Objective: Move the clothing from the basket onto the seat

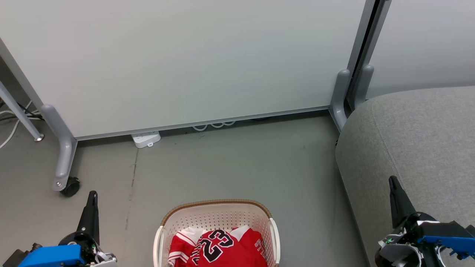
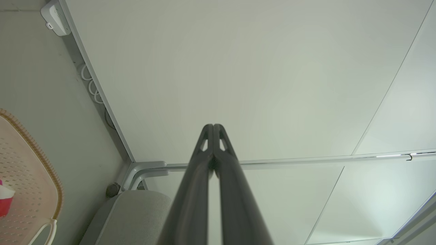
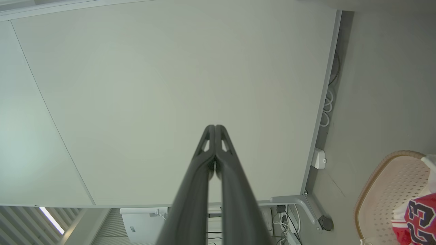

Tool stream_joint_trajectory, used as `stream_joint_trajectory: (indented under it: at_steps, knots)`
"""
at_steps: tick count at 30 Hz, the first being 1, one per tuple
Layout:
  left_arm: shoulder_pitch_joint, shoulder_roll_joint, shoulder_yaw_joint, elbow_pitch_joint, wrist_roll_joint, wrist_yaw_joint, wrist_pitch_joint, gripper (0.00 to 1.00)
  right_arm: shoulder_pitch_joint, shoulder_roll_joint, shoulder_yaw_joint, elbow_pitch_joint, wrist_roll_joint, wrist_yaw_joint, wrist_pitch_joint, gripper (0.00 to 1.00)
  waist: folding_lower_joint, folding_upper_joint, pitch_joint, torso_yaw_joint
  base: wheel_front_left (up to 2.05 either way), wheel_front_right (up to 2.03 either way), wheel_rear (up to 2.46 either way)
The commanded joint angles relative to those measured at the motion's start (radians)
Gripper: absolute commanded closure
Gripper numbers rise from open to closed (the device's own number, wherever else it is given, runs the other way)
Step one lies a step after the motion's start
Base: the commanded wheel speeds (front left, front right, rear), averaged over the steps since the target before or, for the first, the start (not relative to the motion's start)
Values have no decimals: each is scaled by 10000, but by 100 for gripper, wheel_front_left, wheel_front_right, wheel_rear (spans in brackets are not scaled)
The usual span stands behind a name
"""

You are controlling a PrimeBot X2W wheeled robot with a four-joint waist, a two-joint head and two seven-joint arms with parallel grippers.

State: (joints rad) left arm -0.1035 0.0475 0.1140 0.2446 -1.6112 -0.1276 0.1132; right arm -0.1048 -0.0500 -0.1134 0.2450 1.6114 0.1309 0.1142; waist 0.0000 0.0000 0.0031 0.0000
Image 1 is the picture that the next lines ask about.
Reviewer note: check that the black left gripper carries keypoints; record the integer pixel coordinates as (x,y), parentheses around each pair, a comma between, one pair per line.
(89,246)

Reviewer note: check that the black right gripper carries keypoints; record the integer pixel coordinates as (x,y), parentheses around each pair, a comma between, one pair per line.
(404,241)

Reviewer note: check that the red basketball jersey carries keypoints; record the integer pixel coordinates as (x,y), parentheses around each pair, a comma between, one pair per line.
(222,252)

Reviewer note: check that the grey fabric sofa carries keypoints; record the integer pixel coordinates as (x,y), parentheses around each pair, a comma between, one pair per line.
(426,141)

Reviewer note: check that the black caster wheel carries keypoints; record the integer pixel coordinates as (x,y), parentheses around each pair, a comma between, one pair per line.
(72,188)

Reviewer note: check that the long grey partition foot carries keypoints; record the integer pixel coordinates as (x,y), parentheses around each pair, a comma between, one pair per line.
(65,155)

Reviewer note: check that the white power strip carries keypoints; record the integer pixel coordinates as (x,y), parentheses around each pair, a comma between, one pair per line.
(145,139)

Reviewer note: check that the short grey partition foot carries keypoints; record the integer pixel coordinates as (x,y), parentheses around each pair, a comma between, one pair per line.
(365,81)
(339,100)

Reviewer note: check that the white perforated laundry basket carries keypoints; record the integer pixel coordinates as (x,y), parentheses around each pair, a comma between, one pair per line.
(219,217)

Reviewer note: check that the grey metal table leg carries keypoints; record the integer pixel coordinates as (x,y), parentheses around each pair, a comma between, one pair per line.
(18,111)

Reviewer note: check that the narrow white partition panel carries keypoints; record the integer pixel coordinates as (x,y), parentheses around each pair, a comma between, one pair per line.
(426,37)

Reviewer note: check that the wide white partition panel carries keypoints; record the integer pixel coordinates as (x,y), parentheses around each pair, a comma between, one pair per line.
(185,55)

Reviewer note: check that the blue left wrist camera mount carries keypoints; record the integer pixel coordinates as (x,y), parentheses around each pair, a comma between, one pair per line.
(52,256)

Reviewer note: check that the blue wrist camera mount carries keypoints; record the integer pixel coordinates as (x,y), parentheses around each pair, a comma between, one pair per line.
(52,256)
(445,241)

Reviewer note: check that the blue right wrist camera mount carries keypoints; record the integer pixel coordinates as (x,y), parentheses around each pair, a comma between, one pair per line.
(445,241)

